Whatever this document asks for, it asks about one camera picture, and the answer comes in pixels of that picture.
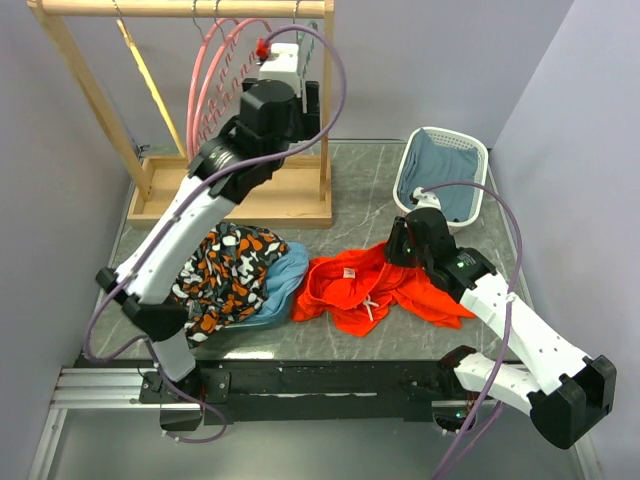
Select right pink plastic hanger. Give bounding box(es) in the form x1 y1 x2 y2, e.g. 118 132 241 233
186 18 272 158

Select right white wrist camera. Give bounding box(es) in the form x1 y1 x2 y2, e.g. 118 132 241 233
410 187 441 211

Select white plastic basket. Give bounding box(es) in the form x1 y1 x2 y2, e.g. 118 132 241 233
392 126 490 236

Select green plastic hanger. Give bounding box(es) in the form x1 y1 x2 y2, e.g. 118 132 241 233
294 19 321 71

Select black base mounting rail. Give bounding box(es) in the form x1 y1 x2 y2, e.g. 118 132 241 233
130 359 477 431

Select patterned camouflage shorts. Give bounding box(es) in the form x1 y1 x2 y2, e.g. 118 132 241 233
170 222 289 349

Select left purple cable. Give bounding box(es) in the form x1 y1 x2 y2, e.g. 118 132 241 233
82 24 347 445

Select blue-grey cloth in basket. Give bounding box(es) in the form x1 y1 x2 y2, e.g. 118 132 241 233
397 128 480 223

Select light blue shorts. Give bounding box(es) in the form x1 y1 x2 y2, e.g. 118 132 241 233
244 241 311 325

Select yellow plastic hanger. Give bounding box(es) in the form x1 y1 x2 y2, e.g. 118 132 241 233
116 19 187 158

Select wooden clothes rack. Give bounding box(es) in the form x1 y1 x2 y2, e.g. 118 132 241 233
28 1 334 229

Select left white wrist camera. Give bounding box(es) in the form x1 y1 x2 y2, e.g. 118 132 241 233
258 43 302 98

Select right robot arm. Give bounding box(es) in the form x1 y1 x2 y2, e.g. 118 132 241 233
384 207 617 450

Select orange shorts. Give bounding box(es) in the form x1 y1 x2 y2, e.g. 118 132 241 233
291 243 473 337

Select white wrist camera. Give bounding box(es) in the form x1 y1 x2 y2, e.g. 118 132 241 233
410 187 441 211
258 43 302 98

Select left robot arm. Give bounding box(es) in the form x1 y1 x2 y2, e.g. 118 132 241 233
96 80 320 402

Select pink plastic hanger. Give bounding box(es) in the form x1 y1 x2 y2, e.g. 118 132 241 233
186 18 272 158
186 18 244 159

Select left pink plastic hanger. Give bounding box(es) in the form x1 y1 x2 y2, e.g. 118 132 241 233
186 18 244 159

